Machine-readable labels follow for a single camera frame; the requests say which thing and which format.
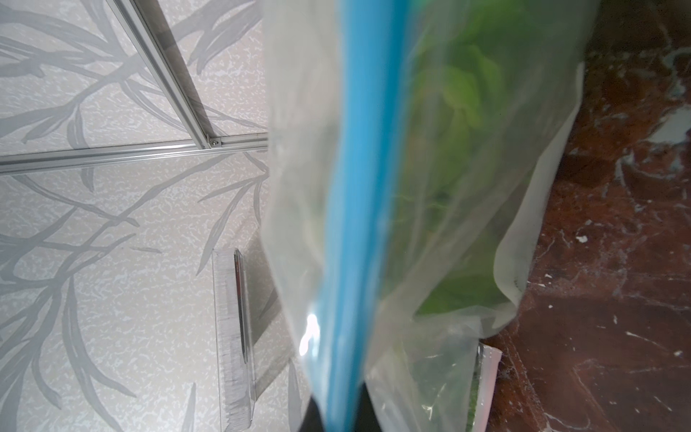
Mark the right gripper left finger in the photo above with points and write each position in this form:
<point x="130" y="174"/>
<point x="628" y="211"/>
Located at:
<point x="312" y="421"/>

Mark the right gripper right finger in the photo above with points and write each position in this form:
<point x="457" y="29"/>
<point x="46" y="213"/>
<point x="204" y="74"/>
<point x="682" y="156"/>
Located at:
<point x="373" y="415"/>

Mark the blue-zip clear bag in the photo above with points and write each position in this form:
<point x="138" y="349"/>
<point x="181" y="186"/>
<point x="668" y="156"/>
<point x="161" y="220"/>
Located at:
<point x="337" y="76"/>

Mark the chinese cabbage front one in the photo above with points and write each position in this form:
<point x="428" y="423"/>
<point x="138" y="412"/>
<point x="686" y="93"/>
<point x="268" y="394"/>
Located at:
<point x="463" y="69"/>

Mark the dotted clear bag with lettuce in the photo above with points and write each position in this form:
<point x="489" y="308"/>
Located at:
<point x="480" y="389"/>

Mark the clear acrylic wall shelf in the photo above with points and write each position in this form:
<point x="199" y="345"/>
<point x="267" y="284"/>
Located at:
<point x="235" y="348"/>

